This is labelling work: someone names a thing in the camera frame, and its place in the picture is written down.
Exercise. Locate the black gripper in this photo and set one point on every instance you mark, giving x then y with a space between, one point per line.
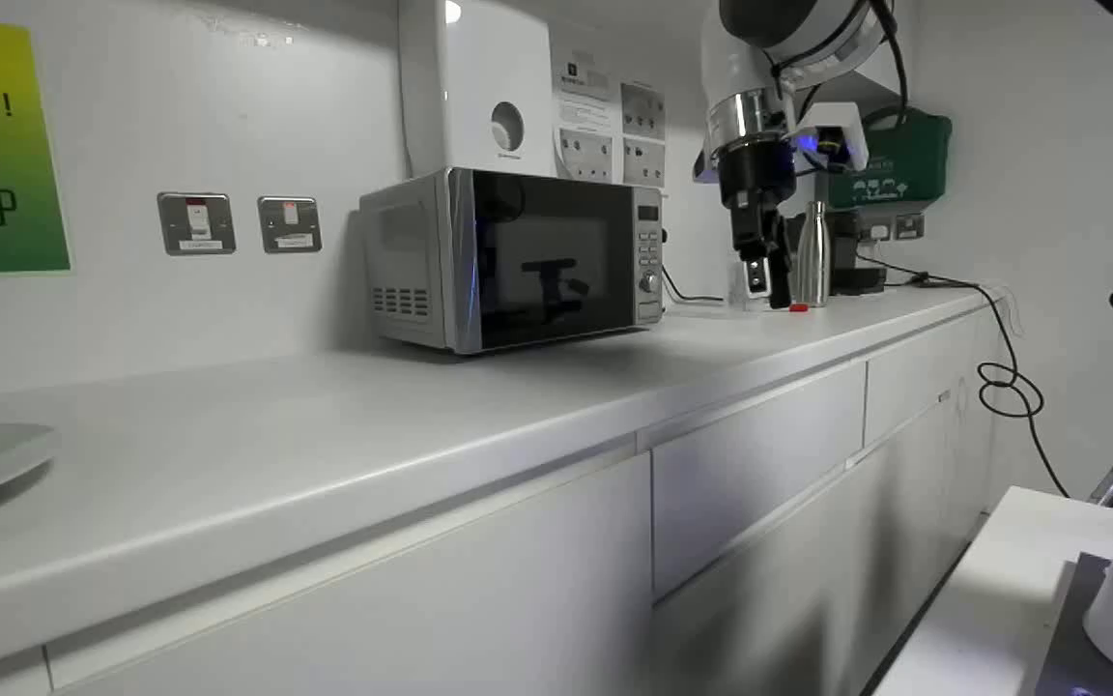
754 176

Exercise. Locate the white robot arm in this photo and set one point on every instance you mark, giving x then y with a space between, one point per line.
754 59

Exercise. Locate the silver microwave oven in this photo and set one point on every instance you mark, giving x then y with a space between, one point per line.
486 259

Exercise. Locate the silver metal bottle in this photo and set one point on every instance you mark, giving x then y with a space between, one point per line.
812 259

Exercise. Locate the black coffee machine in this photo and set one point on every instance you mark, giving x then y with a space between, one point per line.
848 258

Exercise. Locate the white cabinet front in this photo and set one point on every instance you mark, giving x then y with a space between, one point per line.
734 505

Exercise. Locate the white paper towel dispenser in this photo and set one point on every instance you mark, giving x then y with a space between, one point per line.
479 85

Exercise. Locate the small white side table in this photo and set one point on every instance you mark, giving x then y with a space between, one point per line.
991 624

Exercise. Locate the white wall socket panel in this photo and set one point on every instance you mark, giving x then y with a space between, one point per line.
606 129

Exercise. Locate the right steel wall socket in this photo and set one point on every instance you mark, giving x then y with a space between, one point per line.
287 225

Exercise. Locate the steel wall socket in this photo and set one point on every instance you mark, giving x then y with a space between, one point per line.
287 225
194 220

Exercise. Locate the left steel wall socket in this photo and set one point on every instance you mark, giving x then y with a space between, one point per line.
194 220

